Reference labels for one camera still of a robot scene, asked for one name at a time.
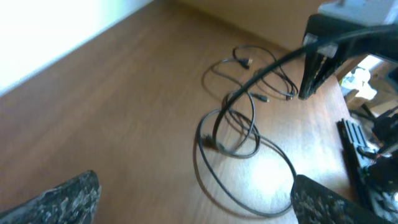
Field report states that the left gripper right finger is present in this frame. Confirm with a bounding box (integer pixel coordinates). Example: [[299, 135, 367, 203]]
[[290, 174, 395, 224]]

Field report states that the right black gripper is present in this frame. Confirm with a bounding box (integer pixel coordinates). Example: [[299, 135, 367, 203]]
[[298, 14, 374, 101]]

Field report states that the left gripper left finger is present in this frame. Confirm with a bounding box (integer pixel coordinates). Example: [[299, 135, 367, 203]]
[[1, 170, 101, 223]]

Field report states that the black USB cable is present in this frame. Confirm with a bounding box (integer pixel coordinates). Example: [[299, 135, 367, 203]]
[[195, 24, 398, 218], [201, 45, 299, 102]]

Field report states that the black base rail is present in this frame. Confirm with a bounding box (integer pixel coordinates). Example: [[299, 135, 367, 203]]
[[337, 118, 398, 218]]

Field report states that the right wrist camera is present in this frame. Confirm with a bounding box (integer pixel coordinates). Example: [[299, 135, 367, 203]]
[[318, 0, 397, 26]]

